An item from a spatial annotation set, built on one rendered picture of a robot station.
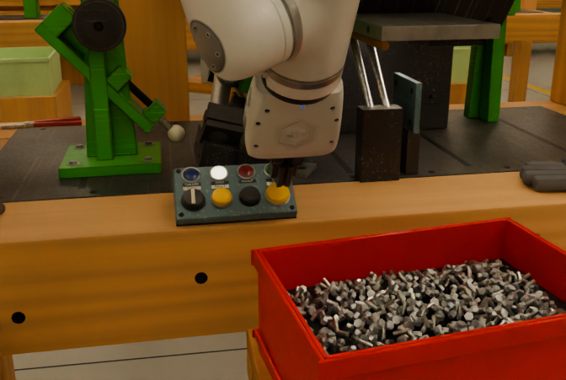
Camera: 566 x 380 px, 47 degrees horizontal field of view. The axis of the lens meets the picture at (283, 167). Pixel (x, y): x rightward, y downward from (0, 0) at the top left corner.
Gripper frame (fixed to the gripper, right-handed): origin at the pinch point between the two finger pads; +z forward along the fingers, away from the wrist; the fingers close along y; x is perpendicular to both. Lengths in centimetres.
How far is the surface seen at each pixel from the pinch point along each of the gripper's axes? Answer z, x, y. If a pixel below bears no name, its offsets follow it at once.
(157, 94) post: 38, 49, -15
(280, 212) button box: 5.7, -2.6, -0.2
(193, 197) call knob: 4.4, -0.4, -10.6
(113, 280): 11.3, -7.0, -20.7
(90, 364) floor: 144, 35, -41
